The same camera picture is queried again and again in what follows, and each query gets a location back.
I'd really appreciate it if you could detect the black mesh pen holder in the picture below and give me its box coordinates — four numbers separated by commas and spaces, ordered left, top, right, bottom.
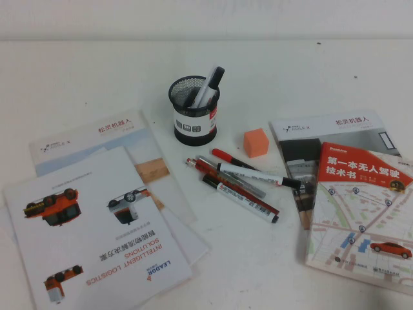
167, 74, 221, 143

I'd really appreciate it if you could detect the white board marker black cap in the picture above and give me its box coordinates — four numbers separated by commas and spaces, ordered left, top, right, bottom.
216, 162, 303, 189

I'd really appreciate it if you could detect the white marker with red label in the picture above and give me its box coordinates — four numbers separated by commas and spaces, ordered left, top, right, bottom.
201, 174, 281, 225

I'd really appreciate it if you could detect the orange foam cube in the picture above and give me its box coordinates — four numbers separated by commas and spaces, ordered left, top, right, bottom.
243, 127, 270, 159

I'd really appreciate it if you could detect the grey pen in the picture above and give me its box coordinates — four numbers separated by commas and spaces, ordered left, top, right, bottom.
196, 156, 267, 198

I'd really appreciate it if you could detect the red book with map cover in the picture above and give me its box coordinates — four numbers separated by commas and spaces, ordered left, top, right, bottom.
305, 141, 413, 288

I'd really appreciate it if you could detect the AgileX brochure with grey interior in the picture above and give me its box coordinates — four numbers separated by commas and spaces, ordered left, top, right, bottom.
268, 108, 403, 231

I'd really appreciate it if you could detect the white Leador logistics brochure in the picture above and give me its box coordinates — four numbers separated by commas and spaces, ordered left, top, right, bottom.
2, 145, 194, 310

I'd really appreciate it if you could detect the AgileX brochure with blue sky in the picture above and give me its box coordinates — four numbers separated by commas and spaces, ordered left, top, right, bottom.
28, 109, 198, 223

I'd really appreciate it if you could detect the white marker with black cap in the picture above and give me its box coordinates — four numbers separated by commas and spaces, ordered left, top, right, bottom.
193, 66, 226, 109

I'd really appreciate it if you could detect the black pen with red cap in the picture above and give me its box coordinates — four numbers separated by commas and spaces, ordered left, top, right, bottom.
211, 147, 261, 172

